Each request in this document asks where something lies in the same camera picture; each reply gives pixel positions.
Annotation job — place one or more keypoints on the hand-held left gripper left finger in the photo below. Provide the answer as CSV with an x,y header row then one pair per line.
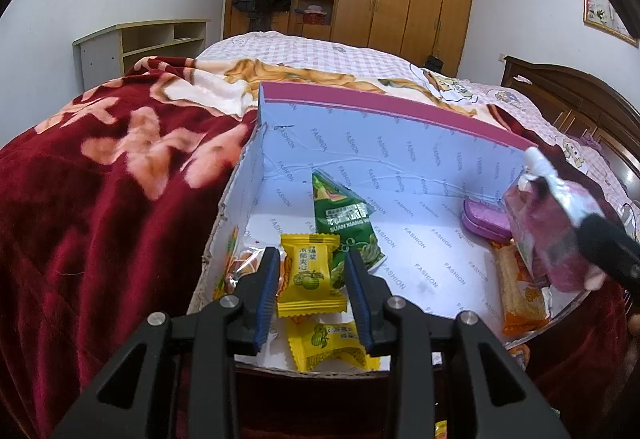
x,y
267,299

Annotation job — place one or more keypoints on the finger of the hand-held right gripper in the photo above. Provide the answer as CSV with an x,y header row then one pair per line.
x,y
610,244

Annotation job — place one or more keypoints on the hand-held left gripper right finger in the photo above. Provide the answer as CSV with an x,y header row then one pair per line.
x,y
357,299

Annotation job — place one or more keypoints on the orange jelly cup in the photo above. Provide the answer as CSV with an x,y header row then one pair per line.
x,y
237,264

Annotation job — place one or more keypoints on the yellow candy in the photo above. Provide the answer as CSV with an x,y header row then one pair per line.
x,y
325,344
310,274

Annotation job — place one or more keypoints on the green triangular snack packet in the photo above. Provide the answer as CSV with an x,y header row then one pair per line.
x,y
345,224

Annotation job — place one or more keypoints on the orange cracker packet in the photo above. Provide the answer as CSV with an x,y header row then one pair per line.
x,y
517,294

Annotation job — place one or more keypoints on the purple candy tin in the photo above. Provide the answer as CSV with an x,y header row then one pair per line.
x,y
482,219

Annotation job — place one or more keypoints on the dark wooden headboard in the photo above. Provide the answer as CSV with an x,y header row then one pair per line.
x,y
575,99

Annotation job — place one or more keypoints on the red floral blanket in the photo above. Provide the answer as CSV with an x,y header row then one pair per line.
x,y
100,219

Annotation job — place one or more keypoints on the small black object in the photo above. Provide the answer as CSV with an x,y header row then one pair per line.
x,y
433,62

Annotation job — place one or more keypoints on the pink checkered bed sheet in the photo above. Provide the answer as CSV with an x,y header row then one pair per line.
x,y
325,51

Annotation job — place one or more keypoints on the red cloth bundle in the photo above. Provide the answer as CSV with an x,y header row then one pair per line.
x,y
316,15

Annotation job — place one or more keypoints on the low open shelf unit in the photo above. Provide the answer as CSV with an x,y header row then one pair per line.
x,y
100,59

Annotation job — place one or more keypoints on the framed wall picture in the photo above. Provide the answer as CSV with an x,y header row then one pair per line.
x,y
605,9

